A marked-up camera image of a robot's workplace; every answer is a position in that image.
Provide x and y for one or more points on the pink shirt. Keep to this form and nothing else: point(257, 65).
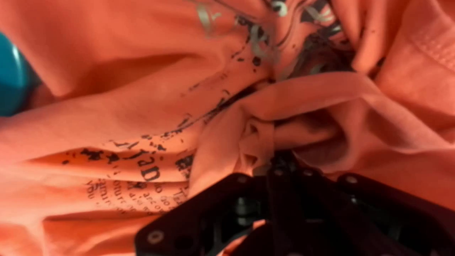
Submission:
point(142, 95)

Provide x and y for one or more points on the teal pot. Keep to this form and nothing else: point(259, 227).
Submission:
point(14, 76)

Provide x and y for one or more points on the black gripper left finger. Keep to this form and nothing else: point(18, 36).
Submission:
point(203, 214)

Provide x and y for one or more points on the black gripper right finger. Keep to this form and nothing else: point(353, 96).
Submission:
point(378, 214)

